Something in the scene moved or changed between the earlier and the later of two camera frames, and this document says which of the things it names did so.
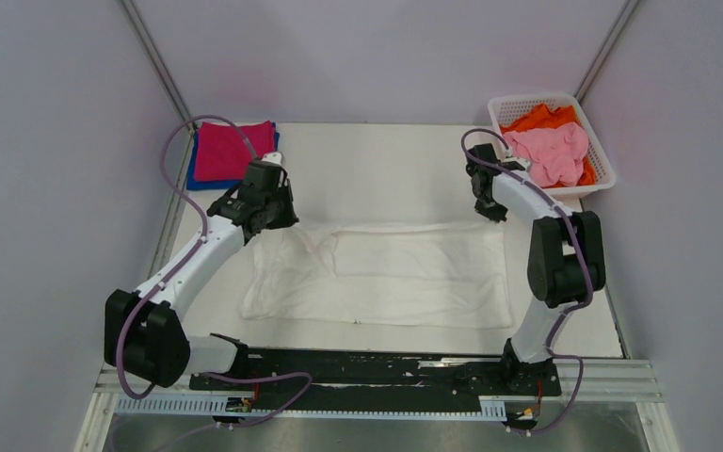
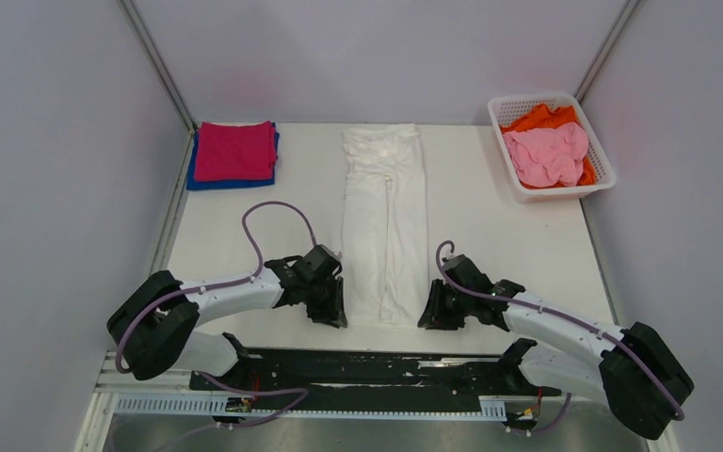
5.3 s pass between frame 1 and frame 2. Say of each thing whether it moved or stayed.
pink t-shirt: stayed
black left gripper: moved
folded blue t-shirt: stayed
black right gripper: moved
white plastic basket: stayed
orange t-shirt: stayed
